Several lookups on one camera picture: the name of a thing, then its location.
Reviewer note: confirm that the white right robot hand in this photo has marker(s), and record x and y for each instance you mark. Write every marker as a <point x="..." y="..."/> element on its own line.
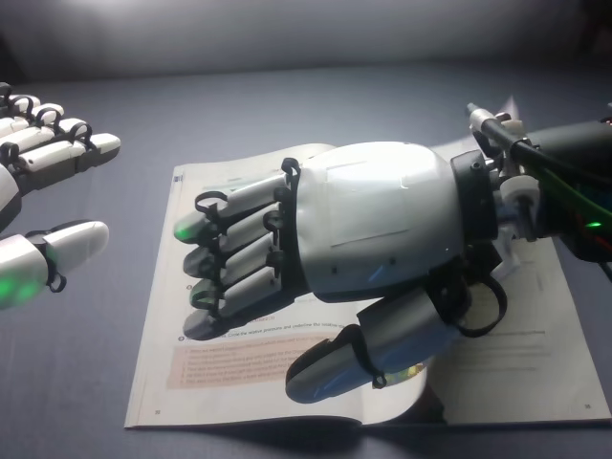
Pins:
<point x="373" y="215"/>

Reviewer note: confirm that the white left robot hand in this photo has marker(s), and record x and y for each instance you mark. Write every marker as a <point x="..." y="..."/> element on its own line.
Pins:
<point x="52" y="148"/>

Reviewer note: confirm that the grey table cloth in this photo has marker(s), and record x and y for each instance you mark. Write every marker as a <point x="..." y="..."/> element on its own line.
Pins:
<point x="72" y="382"/>

